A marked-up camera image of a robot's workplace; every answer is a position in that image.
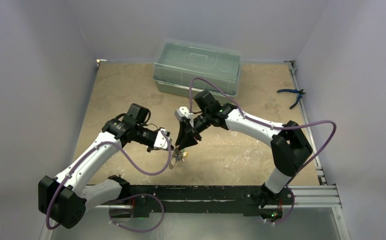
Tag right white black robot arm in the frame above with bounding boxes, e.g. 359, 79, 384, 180
174, 90, 313, 207

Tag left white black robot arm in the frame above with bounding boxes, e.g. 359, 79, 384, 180
38, 103, 172, 230

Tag clear green plastic storage box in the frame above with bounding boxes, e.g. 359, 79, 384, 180
153, 38, 242, 103

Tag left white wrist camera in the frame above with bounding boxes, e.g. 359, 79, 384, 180
153, 128, 172, 150

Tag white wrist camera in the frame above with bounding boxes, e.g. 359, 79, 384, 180
153, 128, 172, 150
174, 106, 194, 127

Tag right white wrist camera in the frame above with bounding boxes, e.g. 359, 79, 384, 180
174, 106, 194, 127

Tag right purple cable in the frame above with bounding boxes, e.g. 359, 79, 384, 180
188, 77, 337, 226

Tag blue handled pliers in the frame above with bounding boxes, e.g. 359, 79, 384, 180
277, 88, 307, 110

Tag aluminium frame rail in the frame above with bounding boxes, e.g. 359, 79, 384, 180
99, 185, 340, 208

